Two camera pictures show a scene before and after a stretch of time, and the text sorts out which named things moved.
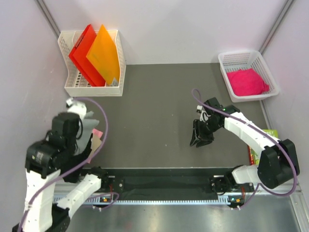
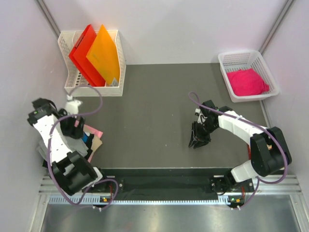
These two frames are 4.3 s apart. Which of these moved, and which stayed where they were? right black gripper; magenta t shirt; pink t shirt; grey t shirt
Moved: grey t shirt
Stayed: right black gripper; magenta t shirt; pink t shirt
